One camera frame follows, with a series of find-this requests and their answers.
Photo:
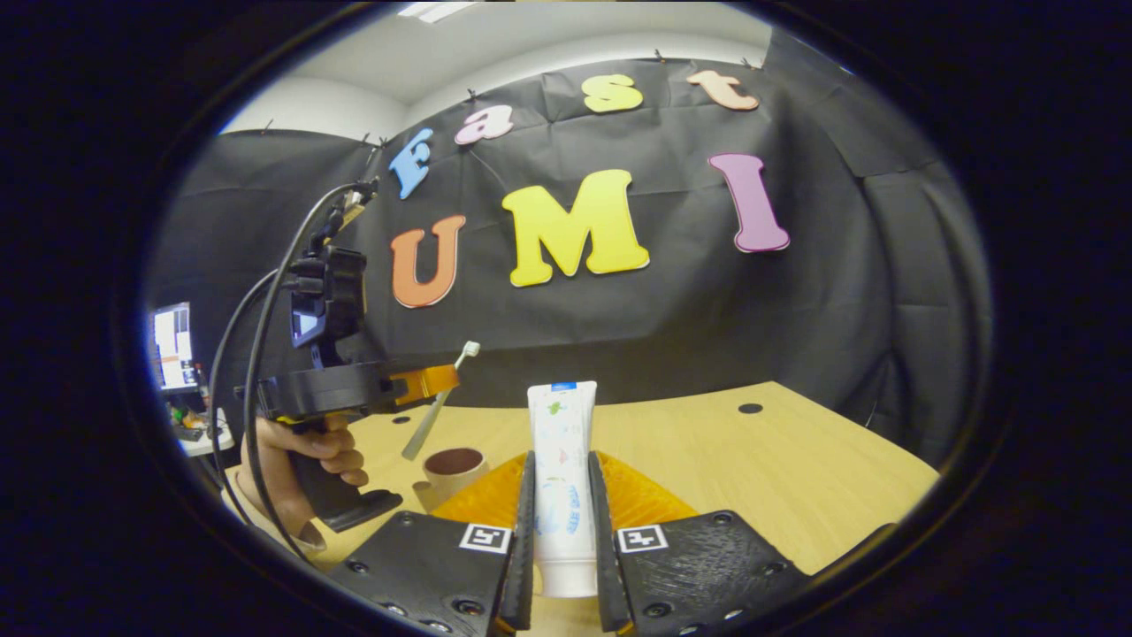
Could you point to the wooden desktop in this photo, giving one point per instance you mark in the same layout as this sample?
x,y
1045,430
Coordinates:
x,y
752,478

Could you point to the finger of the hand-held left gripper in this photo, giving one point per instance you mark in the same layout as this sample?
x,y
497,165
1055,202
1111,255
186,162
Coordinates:
x,y
424,385

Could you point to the red-capped drink bottle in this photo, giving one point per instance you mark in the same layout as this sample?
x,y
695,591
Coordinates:
x,y
202,385

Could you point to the beige cup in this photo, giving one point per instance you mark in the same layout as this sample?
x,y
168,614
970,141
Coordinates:
x,y
447,482

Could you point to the pale mint toothbrush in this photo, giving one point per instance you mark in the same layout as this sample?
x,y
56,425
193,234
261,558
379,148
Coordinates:
x,y
433,411

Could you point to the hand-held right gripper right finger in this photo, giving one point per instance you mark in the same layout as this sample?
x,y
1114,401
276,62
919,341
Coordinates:
x,y
606,566

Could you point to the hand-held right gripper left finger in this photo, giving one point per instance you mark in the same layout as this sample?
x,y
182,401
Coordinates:
x,y
522,566

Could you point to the black backdrop cloth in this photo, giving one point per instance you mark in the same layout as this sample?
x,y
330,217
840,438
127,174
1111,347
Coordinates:
x,y
707,336

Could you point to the ceiling light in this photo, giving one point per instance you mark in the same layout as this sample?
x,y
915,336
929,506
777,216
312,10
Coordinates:
x,y
438,11

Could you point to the white toothpaste tube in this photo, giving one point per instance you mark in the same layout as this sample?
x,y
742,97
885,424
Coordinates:
x,y
562,460

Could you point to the computer monitor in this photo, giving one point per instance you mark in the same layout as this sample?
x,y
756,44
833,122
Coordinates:
x,y
172,345

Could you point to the white side table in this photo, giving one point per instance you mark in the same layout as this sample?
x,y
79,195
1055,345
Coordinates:
x,y
212,442

